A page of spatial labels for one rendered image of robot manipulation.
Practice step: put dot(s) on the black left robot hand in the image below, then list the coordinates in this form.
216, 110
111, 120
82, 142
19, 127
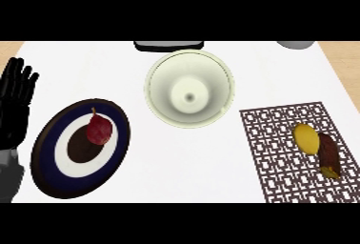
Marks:
14, 95

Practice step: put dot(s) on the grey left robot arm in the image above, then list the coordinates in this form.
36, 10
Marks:
8, 174

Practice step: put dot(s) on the pale green bowl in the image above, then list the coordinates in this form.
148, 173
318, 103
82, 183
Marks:
190, 89

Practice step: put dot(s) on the brown lattice placemat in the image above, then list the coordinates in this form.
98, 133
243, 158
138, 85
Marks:
286, 158

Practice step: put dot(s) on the yellow lemon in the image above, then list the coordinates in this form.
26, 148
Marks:
306, 138

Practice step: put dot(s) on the red pear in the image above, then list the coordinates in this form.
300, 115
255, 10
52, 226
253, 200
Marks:
100, 129

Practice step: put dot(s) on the blue and white plate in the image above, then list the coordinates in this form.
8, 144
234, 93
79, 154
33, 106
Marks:
79, 149

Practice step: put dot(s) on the black and grey appliance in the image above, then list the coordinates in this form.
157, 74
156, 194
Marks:
169, 45

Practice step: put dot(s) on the grey round object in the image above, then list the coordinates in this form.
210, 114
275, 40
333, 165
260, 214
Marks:
296, 44

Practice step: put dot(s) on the brown and yellow fruit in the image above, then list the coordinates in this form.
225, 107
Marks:
330, 155

